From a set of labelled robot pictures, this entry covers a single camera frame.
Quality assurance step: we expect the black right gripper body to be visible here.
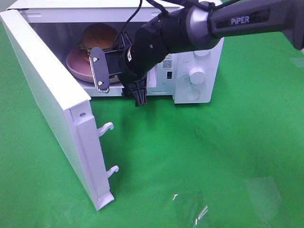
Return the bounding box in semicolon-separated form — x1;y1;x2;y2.
119;42;146;84

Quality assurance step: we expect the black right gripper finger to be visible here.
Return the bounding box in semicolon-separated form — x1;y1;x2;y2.
118;32;132;50
123;77;147;106

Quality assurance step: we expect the toy burger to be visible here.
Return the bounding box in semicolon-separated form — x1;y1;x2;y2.
78;23;118;64

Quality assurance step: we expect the pink round plate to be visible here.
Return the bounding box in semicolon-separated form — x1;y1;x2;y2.
66;47;94;84

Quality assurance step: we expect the round white door button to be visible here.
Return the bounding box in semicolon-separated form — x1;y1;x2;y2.
186;89;200;101

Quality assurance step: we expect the white microwave door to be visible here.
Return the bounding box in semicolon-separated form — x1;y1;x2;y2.
0;9;119;210

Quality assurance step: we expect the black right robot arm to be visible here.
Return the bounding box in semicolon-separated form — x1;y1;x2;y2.
119;0;304;105

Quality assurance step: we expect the white warning label sticker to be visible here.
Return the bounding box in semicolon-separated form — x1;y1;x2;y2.
162;54;174;70

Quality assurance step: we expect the lower white round knob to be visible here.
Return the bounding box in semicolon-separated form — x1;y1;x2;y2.
189;67;206;85

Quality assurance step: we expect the white round knob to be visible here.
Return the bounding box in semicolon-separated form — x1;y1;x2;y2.
194;49;210;57
189;67;206;85

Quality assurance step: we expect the upper white round knob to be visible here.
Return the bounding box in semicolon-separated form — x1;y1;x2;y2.
194;49;210;57

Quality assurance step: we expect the green table cloth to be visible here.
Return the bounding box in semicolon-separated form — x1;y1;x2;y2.
0;28;304;228

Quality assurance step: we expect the clear tape piece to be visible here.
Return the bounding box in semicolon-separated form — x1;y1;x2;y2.
172;191;213;228

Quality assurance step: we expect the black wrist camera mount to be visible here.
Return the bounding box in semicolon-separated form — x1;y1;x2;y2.
89;47;123;93

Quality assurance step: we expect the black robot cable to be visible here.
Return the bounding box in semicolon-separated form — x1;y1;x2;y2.
111;0;171;50

